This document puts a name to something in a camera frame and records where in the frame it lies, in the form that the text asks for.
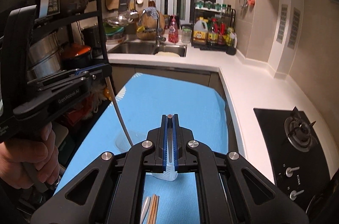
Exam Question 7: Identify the grey handled metal fork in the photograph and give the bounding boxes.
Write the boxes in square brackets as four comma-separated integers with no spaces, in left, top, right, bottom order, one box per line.
[140,196,151,224]

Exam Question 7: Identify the white ceramic spoon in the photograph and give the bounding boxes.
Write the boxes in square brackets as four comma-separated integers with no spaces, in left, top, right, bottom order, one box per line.
[105,77,133,147]

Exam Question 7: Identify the steel kitchen sink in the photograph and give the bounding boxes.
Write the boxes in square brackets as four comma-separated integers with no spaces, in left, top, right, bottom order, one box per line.
[108,42,187,57]

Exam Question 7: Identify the kitchen faucet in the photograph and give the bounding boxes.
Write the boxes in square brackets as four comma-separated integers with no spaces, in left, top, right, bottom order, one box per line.
[137,7,165,46]

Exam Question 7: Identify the person's left hand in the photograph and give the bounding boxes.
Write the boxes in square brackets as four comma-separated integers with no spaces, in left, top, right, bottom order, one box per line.
[1,123,60,189]

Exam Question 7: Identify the orange pot lid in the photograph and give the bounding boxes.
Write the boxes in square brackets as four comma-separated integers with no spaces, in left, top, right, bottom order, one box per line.
[61,43,91,59]

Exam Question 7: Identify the stainless steel stockpot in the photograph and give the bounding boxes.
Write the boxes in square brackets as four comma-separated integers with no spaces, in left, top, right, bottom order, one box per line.
[28,32,61,81]

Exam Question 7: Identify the black metal shelf rack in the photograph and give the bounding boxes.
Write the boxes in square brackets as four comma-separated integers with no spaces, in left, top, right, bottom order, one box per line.
[33,0,107,70]

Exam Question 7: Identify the blue table cloth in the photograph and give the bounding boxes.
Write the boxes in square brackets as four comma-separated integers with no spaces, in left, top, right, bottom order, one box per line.
[54,72,229,224]

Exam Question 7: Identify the clear plastic utensil holder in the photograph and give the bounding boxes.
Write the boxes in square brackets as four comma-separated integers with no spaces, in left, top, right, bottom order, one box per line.
[115,128,178,182]

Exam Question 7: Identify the black gas stove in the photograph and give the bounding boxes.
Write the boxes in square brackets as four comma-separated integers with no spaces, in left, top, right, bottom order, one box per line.
[253,108,338,213]

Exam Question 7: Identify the red dish soap bottle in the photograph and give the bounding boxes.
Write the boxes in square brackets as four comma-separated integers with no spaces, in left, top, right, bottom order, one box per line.
[168,17,179,43]

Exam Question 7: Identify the glass jar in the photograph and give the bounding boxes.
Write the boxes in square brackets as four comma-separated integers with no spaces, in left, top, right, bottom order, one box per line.
[182,27,192,44]

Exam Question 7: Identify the yellow oil bottle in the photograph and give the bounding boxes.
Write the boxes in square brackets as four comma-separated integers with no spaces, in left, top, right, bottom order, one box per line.
[192,17,208,44]

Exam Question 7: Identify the black spice rack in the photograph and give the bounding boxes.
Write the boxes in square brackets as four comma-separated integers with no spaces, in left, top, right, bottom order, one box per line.
[191,0,237,55]

